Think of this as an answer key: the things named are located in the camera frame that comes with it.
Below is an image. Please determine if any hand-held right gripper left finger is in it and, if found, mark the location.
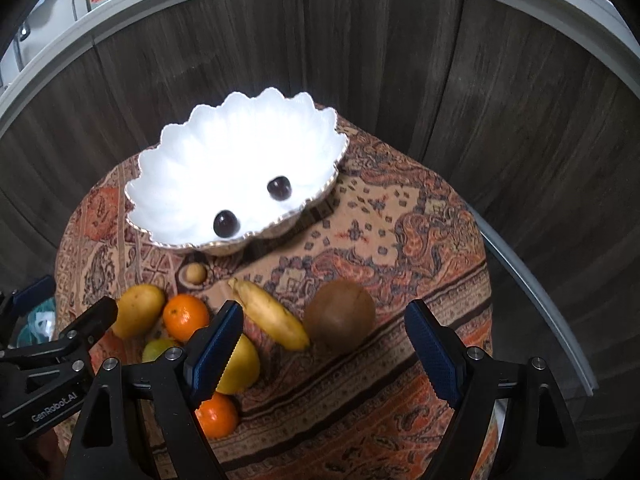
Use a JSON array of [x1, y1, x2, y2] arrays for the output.
[[65, 300, 246, 480]]

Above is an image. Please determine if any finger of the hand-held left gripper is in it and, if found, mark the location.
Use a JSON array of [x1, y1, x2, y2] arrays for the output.
[[0, 296, 118, 391], [0, 275, 56, 348]]

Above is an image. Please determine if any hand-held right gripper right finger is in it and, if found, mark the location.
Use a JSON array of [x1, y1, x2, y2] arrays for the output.
[[404, 300, 583, 480]]

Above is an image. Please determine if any yellow lemon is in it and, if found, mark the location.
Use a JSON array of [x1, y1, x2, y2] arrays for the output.
[[216, 332, 261, 395]]

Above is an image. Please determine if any yellow mango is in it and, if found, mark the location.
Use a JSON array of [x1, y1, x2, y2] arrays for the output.
[[111, 284, 167, 340]]

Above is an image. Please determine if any orange tangerine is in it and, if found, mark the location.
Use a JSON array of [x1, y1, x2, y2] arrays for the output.
[[195, 392, 240, 438], [162, 294, 211, 343]]

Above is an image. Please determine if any round green fruit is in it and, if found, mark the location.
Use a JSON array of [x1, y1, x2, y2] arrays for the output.
[[142, 338, 183, 364]]

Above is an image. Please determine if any yellow banana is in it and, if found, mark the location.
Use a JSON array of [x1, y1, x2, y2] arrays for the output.
[[228, 278, 311, 352]]

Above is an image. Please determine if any brown kiwi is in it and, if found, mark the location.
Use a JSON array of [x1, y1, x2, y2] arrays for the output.
[[303, 280, 377, 352]]

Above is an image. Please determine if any white scalloped bowl gold rim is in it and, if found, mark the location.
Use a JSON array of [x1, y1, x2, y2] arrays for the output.
[[125, 87, 350, 256]]

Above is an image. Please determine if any pale blue plastic bag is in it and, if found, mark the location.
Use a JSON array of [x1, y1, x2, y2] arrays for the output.
[[19, 297, 57, 347]]

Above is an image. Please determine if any paisley patterned tablecloth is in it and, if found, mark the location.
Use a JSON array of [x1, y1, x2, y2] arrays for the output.
[[54, 102, 506, 480]]

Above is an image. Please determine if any dark purple plum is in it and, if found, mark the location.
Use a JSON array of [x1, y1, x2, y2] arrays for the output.
[[213, 209, 240, 238], [266, 176, 293, 202]]

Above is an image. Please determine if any dark wood cabinet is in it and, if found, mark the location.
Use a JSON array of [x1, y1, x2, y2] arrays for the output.
[[0, 0, 640, 441]]

